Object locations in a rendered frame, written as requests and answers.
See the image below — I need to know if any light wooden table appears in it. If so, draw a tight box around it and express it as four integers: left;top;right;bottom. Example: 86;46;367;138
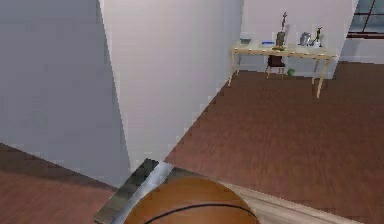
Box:
227;41;337;99

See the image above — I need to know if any tall dark statue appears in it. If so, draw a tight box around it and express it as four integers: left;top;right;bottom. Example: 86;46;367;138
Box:
272;12;290;52

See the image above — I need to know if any dark wooden chair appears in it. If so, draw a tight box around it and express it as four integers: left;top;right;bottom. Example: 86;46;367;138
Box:
265;55;287;81

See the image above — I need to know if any silver kettle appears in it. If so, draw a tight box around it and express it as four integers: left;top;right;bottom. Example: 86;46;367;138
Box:
299;31;312;47

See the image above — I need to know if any orange basketball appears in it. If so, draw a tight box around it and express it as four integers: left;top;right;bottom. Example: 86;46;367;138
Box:
123;177;262;224

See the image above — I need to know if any dark framed window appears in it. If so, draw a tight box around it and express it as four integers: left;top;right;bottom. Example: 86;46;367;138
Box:
346;0;384;40

